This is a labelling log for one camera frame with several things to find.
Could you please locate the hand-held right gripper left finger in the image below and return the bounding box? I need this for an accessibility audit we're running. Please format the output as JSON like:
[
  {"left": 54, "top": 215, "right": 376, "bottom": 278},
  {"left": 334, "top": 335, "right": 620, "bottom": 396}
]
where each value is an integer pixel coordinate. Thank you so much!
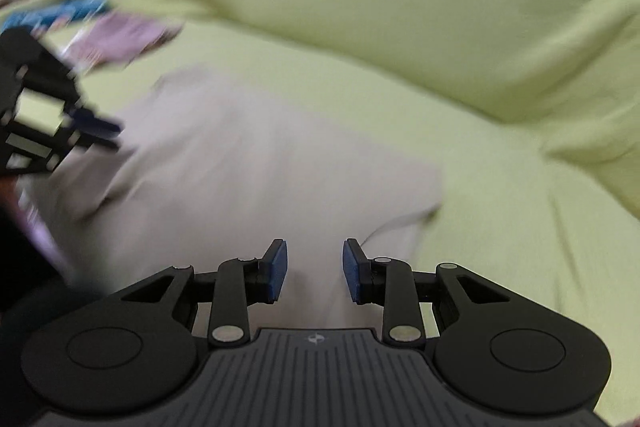
[{"left": 117, "top": 238, "right": 289, "bottom": 349}]

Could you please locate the beige shirt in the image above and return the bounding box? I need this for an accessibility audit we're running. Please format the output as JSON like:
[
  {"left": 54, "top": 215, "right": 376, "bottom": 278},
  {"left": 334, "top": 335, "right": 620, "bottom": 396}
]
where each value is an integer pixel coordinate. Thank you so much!
[{"left": 20, "top": 66, "right": 446, "bottom": 340}]

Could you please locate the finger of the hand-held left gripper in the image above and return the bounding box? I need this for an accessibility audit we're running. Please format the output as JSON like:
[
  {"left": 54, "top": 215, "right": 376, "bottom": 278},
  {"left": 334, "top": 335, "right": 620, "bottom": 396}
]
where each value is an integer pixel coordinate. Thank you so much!
[
  {"left": 70, "top": 106, "right": 125, "bottom": 138},
  {"left": 70, "top": 132, "right": 122, "bottom": 154}
]

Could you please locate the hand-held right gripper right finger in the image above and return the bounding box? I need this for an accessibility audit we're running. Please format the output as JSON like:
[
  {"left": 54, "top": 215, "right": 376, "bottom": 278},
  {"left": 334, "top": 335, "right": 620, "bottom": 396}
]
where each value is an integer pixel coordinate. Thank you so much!
[{"left": 342, "top": 238, "right": 516, "bottom": 349}]

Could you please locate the green covered sofa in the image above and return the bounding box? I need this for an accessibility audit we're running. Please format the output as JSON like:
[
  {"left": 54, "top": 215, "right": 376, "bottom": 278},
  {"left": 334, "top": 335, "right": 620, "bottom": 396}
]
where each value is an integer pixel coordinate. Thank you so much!
[{"left": 0, "top": 0, "right": 640, "bottom": 427}]

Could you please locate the purple garment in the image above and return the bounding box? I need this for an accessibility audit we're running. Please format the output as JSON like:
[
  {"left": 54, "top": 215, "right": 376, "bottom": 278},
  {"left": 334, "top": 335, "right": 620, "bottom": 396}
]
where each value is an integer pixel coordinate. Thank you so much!
[{"left": 62, "top": 12, "right": 185, "bottom": 68}]

